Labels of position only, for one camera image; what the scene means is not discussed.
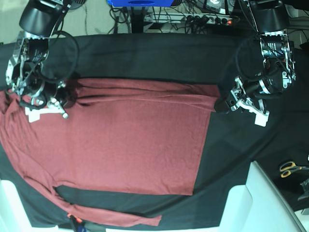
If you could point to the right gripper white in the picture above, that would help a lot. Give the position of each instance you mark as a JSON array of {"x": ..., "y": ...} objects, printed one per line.
[{"x": 48, "y": 98}]

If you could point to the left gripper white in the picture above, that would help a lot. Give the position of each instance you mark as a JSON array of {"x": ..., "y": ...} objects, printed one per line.
[{"x": 241, "y": 96}]

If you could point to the red long-sleeve T-shirt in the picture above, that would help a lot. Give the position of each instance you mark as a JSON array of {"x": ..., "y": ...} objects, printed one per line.
[{"x": 122, "y": 135}]

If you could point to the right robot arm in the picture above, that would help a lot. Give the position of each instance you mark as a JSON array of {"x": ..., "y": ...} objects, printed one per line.
[{"x": 40, "y": 20}]

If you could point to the black table cloth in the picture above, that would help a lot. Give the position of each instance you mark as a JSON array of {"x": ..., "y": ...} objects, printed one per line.
[{"x": 232, "y": 140}]

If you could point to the white power strip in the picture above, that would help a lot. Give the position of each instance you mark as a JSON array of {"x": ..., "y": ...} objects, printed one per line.
[{"x": 212, "y": 19}]

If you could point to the white foam block right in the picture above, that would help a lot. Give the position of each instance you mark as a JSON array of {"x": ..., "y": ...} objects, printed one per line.
[{"x": 258, "y": 206}]

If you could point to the white foam block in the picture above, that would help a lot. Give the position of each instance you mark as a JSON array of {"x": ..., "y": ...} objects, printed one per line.
[
  {"x": 13, "y": 217},
  {"x": 258, "y": 206}
]

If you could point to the blue plastic box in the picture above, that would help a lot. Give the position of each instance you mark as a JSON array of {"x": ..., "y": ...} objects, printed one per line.
[{"x": 140, "y": 3}]

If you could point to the black table stand column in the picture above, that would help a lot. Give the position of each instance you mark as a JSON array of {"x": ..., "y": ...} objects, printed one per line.
[{"x": 137, "y": 15}]

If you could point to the black crumpled bag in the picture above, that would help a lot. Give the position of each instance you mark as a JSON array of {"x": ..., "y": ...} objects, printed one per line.
[{"x": 305, "y": 187}]

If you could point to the orange blue clamp bottom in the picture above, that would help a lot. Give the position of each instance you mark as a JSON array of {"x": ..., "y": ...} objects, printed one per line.
[{"x": 77, "y": 226}]

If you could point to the white foam block left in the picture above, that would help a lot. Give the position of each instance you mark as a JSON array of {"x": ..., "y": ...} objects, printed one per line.
[{"x": 13, "y": 217}]

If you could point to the yellow-handled scissors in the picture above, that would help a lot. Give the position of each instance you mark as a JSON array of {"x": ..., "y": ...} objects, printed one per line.
[{"x": 290, "y": 167}]

